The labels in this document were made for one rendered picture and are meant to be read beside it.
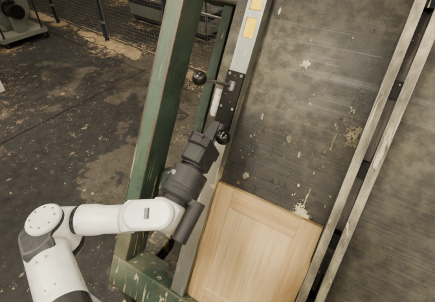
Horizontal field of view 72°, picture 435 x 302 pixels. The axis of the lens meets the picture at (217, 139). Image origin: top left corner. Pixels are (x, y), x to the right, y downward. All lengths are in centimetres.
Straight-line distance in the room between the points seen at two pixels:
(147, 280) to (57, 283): 51
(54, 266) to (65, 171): 227
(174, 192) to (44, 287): 29
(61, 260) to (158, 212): 21
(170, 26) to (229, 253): 70
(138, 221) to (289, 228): 41
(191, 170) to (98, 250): 172
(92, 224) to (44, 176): 225
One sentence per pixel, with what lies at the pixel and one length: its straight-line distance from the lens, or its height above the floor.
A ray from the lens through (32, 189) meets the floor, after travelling 292.
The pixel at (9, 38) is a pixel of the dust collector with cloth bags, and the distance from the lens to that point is 560.
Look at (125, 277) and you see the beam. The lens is 120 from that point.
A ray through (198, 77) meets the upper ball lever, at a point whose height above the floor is 156.
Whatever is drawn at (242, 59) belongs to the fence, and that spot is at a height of 156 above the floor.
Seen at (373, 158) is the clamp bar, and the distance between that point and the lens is 73.
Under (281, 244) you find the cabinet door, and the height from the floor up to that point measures 116.
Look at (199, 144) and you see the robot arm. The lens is 68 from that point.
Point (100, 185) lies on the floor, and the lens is 269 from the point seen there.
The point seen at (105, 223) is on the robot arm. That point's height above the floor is 134.
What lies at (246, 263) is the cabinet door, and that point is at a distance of 95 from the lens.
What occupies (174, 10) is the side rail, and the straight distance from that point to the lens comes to 94.
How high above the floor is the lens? 191
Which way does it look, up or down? 41 degrees down
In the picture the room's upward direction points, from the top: straight up
